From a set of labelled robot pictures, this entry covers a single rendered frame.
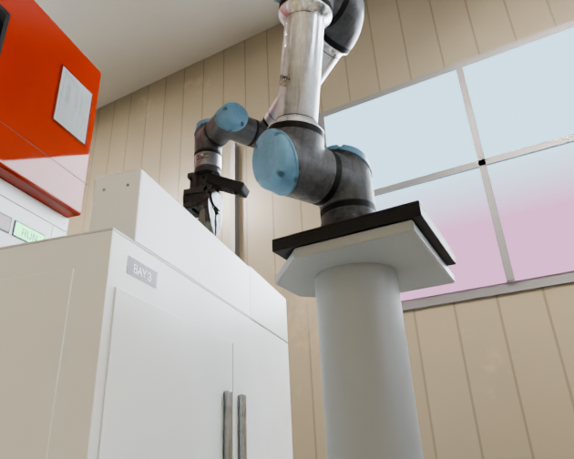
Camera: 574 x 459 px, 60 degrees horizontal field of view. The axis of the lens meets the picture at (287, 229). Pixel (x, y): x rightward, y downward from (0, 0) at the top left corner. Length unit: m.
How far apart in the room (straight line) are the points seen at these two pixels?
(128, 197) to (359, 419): 0.53
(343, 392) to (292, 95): 0.56
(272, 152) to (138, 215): 0.27
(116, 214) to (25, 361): 0.27
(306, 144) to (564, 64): 2.26
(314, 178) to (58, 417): 0.57
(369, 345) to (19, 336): 0.54
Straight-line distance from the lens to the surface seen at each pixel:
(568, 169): 2.75
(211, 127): 1.33
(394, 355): 0.88
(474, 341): 2.55
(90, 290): 0.78
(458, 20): 3.42
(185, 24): 4.13
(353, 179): 1.00
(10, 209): 1.58
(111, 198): 0.91
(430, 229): 0.86
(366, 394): 0.85
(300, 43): 1.07
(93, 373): 0.74
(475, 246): 2.64
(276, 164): 0.92
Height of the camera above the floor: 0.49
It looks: 24 degrees up
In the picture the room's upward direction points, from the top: 3 degrees counter-clockwise
